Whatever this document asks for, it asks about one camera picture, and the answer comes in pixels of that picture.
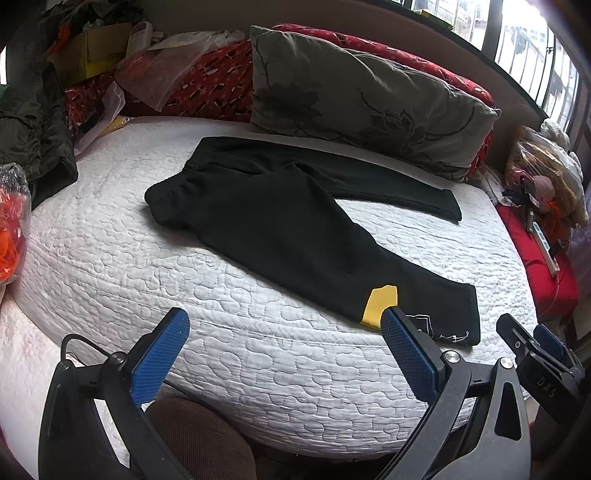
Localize black pants with yellow patch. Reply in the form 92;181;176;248
144;137;481;346

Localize red cushion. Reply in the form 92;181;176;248
496;204;580;321

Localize brown stool cushion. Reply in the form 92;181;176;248
145;397;256;480

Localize cluttered toys pile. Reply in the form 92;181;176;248
503;119;589;278

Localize orange items in plastic bag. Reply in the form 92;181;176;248
0;163;31;290

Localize white quilted mattress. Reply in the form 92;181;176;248
0;115;541;462

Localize grey floral pillow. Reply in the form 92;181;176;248
250;26;501;181

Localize dark green jacket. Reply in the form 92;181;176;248
1;63;78;208

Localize window with bars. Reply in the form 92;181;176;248
401;0;581;132

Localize clear plastic bag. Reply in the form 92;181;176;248
115;30;245;112

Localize red patterned blanket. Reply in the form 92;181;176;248
64;22;496;181

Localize yellow cardboard box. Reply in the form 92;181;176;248
48;23;131;87

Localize black cable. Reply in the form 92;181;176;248
59;333;112;365

